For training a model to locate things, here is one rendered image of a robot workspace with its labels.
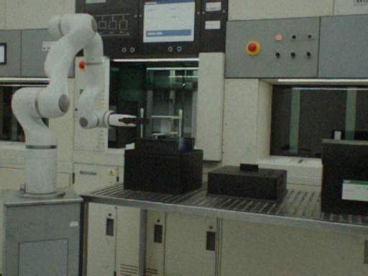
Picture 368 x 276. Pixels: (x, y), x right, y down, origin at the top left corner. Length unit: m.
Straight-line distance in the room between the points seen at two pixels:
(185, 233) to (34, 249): 0.87
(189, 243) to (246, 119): 0.71
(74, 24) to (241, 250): 1.32
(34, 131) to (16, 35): 1.16
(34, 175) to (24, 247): 0.27
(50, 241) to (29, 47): 1.36
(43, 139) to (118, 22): 0.95
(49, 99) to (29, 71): 1.04
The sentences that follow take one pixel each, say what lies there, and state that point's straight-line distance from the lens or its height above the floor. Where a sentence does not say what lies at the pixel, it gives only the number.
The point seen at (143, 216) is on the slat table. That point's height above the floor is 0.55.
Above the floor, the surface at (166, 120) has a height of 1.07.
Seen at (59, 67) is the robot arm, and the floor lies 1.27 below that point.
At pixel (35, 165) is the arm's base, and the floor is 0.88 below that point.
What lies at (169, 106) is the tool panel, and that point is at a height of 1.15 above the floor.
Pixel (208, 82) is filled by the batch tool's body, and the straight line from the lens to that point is 2.17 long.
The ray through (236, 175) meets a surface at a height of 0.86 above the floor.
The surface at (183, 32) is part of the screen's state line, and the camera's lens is 2.30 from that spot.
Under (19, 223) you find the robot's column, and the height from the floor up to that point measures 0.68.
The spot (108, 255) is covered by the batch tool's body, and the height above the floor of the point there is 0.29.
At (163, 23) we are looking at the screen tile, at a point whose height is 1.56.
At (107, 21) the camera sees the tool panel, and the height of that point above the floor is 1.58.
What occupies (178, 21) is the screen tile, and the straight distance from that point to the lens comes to 2.32.
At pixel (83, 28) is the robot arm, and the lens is 1.91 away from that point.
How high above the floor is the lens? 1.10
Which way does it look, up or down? 3 degrees down
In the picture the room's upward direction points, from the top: 2 degrees clockwise
